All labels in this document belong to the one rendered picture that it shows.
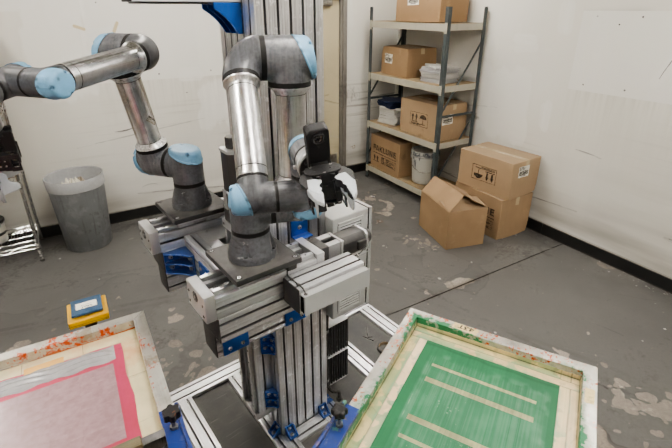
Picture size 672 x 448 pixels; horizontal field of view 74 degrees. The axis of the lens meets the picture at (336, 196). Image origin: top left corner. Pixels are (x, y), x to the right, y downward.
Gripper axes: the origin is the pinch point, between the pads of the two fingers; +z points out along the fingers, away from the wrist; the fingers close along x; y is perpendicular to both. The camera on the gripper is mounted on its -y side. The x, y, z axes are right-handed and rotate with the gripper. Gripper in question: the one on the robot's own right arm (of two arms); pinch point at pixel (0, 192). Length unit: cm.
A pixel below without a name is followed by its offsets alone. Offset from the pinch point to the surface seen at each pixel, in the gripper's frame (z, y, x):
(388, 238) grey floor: 183, 250, 89
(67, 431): 39, 4, -55
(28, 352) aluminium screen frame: 46, -5, -21
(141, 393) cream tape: 40, 23, -51
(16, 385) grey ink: 46, -8, -31
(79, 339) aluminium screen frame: 47, 9, -21
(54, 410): 42, 1, -46
